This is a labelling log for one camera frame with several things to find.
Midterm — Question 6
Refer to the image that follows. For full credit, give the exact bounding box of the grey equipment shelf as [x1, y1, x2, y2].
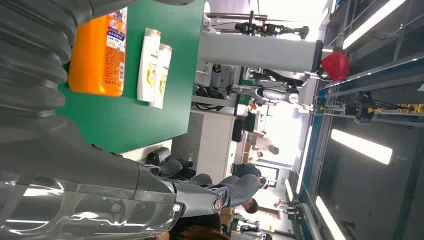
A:
[192, 61, 244, 112]

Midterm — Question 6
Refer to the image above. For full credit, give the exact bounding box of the white shampoo bottle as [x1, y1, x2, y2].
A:
[136, 28, 162, 103]
[150, 43, 173, 110]

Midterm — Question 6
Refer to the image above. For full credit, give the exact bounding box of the red emergency stop button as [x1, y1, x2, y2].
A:
[321, 51, 351, 82]

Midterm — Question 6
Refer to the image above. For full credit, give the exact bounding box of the blue overhead gantry rail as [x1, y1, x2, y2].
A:
[298, 52, 424, 240]

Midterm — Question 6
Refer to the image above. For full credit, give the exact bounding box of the long ceiling light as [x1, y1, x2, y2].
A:
[295, 125, 313, 195]
[330, 128, 394, 166]
[342, 0, 408, 51]
[314, 195, 347, 240]

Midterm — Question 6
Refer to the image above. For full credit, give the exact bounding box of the white cabinet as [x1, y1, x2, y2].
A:
[172, 109, 237, 185]

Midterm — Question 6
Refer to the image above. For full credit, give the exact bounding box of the white desk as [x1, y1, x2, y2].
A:
[120, 139, 173, 165]

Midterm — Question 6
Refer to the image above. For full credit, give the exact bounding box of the person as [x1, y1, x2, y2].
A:
[253, 132, 281, 163]
[155, 213, 233, 240]
[231, 162, 268, 188]
[241, 197, 260, 215]

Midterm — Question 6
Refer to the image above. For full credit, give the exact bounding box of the black camera rig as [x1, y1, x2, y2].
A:
[234, 10, 311, 41]

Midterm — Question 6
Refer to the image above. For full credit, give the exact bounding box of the yellow black hoist trolley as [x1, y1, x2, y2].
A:
[317, 91, 424, 126]

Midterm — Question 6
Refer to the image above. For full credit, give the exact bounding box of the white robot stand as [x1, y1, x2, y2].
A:
[198, 30, 325, 74]

